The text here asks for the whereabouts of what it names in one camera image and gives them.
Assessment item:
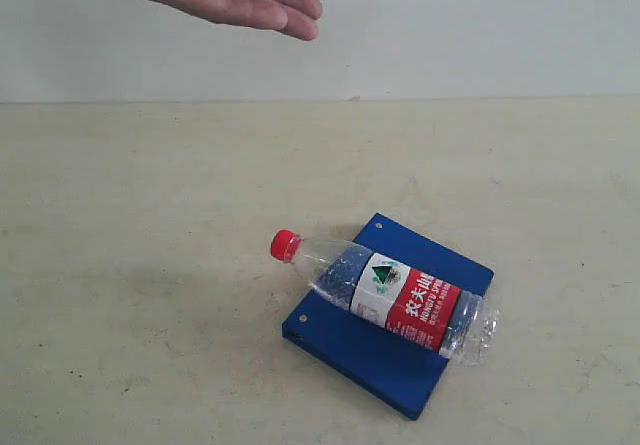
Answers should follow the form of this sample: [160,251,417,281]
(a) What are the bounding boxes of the blue folder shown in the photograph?
[282,214,494,420]

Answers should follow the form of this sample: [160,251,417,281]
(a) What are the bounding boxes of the clear plastic water bottle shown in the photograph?
[270,229,499,365]

